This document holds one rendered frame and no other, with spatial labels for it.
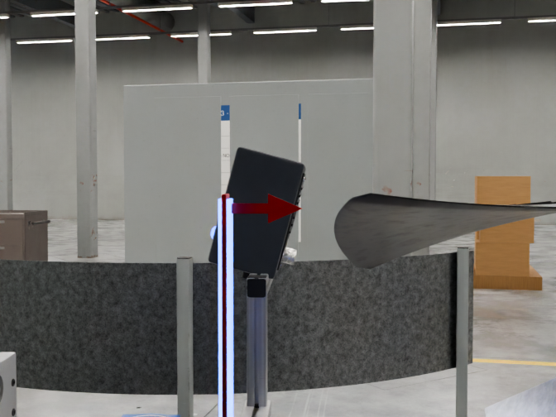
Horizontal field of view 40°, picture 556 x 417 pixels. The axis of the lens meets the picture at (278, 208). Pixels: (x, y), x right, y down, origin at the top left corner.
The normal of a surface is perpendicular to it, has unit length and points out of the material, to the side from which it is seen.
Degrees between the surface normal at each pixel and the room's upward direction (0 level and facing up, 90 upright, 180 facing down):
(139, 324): 90
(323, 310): 90
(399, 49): 90
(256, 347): 90
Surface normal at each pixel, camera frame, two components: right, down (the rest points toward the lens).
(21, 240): -0.17, 0.04
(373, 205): -0.05, 0.97
